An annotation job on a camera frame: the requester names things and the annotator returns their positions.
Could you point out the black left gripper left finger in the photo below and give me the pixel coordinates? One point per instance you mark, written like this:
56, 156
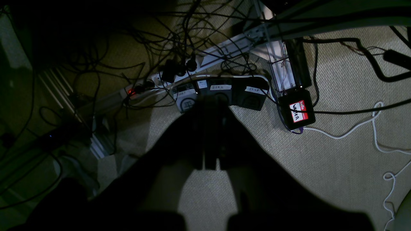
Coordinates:
145, 197

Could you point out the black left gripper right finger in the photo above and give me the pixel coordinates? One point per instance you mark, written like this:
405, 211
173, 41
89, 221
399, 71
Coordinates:
267, 196

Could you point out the black box with name sticker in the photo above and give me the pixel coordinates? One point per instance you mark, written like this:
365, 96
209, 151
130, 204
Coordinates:
296, 109

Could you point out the black foot pedal unit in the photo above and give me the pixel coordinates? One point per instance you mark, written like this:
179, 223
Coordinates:
249, 91

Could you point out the white power strip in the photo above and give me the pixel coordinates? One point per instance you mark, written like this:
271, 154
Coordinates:
169, 74

